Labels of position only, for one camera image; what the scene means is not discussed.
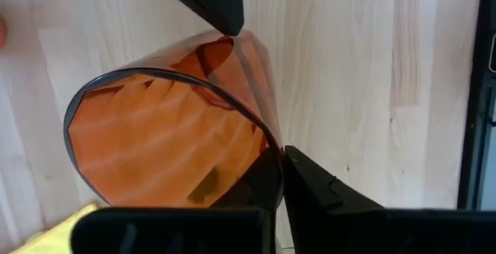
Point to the yellow cloth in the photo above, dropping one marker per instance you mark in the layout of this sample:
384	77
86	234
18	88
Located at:
50	238

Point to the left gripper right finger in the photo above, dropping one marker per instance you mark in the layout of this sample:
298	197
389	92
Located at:
329	215

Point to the green faceted plastic tumbler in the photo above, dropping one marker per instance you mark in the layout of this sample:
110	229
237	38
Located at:
155	138

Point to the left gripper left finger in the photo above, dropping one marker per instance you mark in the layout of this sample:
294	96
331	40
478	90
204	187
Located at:
174	231

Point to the black metal rig frame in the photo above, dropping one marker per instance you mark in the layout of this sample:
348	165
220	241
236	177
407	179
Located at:
474	91

